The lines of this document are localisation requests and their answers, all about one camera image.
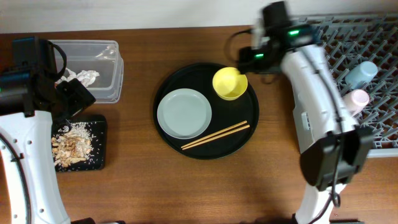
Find wooden chopstick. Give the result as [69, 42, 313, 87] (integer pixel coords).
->
[181, 124, 251, 151]
[180, 120, 248, 148]

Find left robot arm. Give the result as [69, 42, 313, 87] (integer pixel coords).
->
[1, 37, 107, 223]

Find white napkin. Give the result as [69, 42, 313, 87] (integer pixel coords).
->
[55, 68, 100, 87]

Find round black serving tray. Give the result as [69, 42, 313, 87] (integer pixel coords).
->
[153, 63, 259, 159]

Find pink plastic cup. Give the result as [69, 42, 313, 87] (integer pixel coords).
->
[343, 89, 370, 116]

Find peanut shells and rice scraps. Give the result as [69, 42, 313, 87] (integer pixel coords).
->
[51, 122, 96, 168]

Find grey dishwasher rack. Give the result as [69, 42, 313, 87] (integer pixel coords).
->
[293, 14, 397, 158]

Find blue plastic cup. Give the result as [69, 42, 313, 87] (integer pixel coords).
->
[345, 61, 378, 89]

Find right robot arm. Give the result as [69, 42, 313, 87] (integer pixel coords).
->
[236, 1, 373, 223]

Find yellow bowl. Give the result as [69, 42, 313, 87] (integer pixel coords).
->
[212, 67, 249, 101]

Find clear plastic bin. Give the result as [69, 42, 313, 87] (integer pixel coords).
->
[52, 40, 124, 103]

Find black rectangular tray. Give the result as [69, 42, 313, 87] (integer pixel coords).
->
[52, 114, 108, 172]

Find grey plate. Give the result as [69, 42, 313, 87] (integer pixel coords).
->
[156, 88, 212, 139]

